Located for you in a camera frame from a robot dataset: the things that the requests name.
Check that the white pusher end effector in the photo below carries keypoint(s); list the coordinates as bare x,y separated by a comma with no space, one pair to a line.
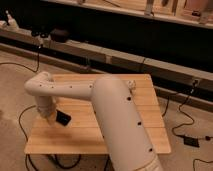
51,119

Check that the black eraser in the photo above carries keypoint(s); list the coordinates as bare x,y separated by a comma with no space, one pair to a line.
63,118

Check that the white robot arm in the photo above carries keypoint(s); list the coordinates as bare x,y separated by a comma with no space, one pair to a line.
126,139

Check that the wooden table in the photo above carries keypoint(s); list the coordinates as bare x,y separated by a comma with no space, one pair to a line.
82,135

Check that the black device on ledge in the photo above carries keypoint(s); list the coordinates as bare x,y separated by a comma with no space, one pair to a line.
59,35

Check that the small white toy object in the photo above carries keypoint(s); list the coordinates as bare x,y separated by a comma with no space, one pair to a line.
132,85

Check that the white bottle on ledge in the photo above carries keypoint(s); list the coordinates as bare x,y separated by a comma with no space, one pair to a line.
12,22

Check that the black power adapter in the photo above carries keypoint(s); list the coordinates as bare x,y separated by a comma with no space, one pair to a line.
191,141

